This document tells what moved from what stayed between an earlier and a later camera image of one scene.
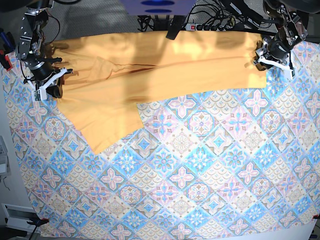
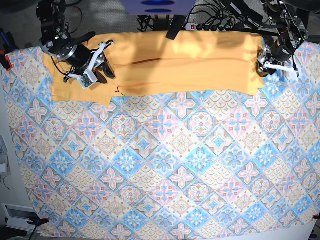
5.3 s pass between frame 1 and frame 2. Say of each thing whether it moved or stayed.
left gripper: moved
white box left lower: stayed
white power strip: stayed
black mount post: stayed
